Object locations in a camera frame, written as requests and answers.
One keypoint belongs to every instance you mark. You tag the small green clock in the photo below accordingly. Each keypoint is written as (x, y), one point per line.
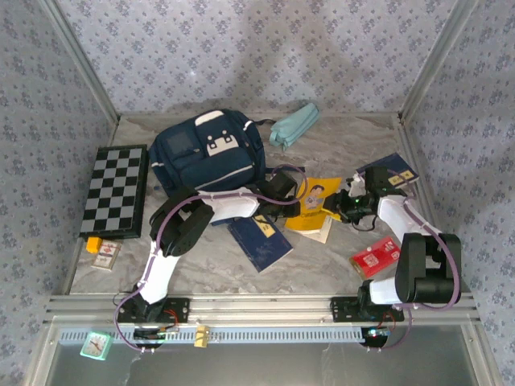
(95, 346)

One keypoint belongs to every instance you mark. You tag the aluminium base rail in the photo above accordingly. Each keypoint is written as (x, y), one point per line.
(261, 309)

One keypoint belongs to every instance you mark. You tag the navy blue backpack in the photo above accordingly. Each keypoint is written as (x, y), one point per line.
(217, 173)

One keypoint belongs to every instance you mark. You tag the black grey chessboard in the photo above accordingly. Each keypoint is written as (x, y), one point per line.
(112, 193)

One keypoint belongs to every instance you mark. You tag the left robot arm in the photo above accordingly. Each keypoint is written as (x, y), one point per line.
(237, 207)

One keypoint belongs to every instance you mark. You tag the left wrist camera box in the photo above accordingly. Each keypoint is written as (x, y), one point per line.
(283, 185)

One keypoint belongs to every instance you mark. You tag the small circuit board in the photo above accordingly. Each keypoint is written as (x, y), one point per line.
(155, 334)
(376, 333)

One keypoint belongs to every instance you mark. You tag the red box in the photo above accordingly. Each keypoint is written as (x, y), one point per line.
(372, 259)

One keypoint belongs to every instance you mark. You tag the navy book large yellow label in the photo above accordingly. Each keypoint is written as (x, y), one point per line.
(261, 249)

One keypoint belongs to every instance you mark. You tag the aluminium frame post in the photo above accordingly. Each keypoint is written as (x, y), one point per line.
(437, 60)
(82, 60)

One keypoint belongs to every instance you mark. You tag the navy book small yellow label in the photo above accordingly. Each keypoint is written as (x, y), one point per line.
(396, 163)

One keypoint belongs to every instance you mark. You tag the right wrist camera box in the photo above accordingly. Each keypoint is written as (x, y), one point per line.
(376, 179)

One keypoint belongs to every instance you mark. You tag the aluminium side rail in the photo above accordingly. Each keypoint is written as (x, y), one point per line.
(407, 140)

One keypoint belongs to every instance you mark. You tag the playing card box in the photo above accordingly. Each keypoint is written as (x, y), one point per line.
(105, 256)

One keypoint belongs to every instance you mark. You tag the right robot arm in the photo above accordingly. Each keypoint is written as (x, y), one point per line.
(426, 261)

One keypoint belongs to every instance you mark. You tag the yellow cartoon cover book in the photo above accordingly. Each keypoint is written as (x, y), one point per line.
(299, 223)

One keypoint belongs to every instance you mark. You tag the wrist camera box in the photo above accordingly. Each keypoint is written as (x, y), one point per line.
(283, 185)
(376, 179)

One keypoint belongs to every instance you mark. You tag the grey metal panel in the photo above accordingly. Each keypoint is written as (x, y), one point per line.
(261, 366)

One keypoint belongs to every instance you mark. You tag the light blue pencil case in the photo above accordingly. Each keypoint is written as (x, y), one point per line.
(295, 122)

